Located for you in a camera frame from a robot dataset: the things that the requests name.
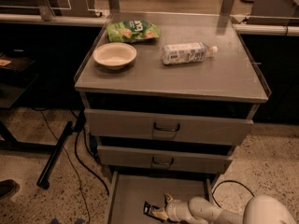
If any black rxbar chocolate bar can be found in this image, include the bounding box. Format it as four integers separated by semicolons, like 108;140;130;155
143;202;163;222

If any grey middle drawer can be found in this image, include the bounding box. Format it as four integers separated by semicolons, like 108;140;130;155
97;146;232;174

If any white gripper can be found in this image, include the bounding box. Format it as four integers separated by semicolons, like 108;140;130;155
151;193;190;222

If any white paper bowl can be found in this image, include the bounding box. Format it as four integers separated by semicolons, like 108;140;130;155
93;43;136;70

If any grey open bottom drawer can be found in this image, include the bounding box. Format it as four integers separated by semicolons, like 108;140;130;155
105;169;212;224

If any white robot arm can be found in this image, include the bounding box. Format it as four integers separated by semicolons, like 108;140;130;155
144;193;298;224

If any black cable left of cabinet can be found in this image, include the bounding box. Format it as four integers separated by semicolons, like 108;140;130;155
73;109;110;197

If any grey top drawer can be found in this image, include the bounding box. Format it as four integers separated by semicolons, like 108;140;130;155
84;109;253;146

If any clear plastic water bottle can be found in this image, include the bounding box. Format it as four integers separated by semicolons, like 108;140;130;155
161;42;218;65

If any grey metal drawer cabinet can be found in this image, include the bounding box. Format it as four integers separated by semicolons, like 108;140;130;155
74;10;272;182

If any grey rail counter ledge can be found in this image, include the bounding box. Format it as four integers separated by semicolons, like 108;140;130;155
0;14;107;27

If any dark shoe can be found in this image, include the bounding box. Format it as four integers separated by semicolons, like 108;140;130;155
0;179;17;199

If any black floor cable loop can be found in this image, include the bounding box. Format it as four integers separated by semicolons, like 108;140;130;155
211;179;256;208

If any black table leg frame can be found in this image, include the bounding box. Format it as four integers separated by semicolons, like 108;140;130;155
0;121;73;189

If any dark side table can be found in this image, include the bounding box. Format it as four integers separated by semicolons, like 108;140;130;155
0;49;38;109

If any blue object on floor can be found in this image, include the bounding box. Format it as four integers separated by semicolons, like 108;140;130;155
49;217;86;224

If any green snack chip bag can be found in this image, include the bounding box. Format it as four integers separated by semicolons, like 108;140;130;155
107;21;161;43

